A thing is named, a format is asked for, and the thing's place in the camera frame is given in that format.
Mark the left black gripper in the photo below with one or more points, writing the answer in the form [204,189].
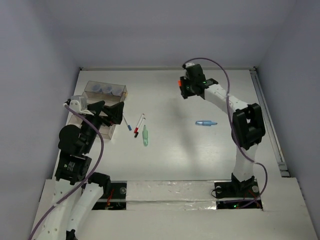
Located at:
[116,112]

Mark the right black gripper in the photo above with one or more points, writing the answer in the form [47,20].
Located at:
[185,93]

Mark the clear clip tub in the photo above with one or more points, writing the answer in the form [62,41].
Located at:
[117,91]
[107,89]

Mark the clear tub of clips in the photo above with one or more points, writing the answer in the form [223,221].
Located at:
[96,88]

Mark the blue cap white marker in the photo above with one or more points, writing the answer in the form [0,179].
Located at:
[126,122]

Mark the green correction tape pen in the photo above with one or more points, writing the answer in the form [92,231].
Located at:
[145,136]

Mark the black cap white marker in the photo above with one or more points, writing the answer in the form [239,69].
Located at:
[136,134]

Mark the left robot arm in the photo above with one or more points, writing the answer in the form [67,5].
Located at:
[77,185]

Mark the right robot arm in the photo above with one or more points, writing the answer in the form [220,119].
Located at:
[246,120]

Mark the clear tiered organizer box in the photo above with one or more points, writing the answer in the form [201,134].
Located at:
[92,97]

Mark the blue correction tape pen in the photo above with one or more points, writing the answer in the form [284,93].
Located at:
[205,123]

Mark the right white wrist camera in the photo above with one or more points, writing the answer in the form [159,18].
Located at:
[187,65]

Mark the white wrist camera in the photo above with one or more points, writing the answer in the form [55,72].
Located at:
[187,65]
[77,103]

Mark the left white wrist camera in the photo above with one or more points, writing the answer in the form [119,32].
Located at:
[77,103]

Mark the aluminium rail right edge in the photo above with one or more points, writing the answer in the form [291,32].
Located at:
[270,129]

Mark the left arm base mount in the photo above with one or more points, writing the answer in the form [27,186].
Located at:
[115,199]

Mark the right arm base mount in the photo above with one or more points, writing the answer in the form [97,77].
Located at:
[230,199]

